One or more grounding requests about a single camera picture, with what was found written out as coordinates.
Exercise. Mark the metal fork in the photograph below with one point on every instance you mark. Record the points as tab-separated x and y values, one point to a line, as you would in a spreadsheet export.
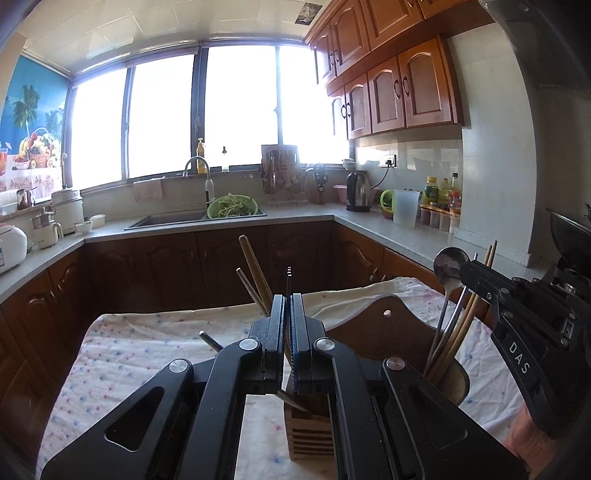
287	316

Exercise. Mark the metal chopstick silver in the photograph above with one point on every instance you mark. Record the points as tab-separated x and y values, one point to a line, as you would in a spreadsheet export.
446	334

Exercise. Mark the dark lower cabinets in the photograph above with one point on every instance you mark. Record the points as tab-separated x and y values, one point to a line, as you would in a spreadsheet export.
49	301

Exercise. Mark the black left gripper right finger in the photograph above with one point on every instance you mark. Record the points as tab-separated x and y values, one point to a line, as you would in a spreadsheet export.
388	421

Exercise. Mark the green colander with vegetables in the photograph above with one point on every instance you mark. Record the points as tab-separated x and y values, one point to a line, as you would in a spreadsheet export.
231	206

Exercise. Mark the white blender jug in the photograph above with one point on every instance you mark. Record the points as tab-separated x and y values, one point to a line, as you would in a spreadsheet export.
47	231

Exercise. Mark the yellow oil bottle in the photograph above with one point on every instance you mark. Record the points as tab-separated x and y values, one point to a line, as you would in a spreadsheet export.
431	192

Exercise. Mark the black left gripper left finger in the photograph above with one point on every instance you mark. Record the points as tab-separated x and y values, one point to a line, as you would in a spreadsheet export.
185	421

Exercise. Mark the translucent plastic pitcher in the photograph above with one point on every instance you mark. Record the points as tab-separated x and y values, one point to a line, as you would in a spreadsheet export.
405	207

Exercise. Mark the spice jar rack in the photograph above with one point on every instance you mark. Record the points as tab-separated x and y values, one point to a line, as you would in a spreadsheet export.
438	218

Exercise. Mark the white rice cooker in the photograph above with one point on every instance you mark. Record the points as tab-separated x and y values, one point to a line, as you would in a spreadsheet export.
67	205

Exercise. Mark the right hand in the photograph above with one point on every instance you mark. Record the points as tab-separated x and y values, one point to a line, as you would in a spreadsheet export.
529	444

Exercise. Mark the kitchen sink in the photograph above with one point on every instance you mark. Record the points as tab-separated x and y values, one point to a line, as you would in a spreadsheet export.
170	218

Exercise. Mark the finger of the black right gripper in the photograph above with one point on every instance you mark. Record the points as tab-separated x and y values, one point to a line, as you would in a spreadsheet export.
486	282

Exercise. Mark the dish drying rack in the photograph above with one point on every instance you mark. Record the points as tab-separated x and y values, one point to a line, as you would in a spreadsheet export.
281	172

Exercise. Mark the wooden utensil holder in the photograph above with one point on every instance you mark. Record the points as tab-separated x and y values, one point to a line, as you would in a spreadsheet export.
385	327

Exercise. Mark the floral white tablecloth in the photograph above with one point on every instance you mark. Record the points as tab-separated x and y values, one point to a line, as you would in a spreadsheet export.
120	352

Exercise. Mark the fruit poster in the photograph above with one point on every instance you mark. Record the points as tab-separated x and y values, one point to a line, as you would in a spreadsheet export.
32	122

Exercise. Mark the kitchen faucet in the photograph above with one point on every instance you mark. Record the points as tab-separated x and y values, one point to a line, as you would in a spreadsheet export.
198	166

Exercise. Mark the wooden upper cabinets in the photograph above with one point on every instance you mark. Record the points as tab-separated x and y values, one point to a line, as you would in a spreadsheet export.
387	65

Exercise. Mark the black electric kettle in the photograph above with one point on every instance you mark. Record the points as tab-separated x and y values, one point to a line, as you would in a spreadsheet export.
358	192

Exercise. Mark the metal spoon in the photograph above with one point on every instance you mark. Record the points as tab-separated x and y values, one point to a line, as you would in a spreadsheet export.
447	266

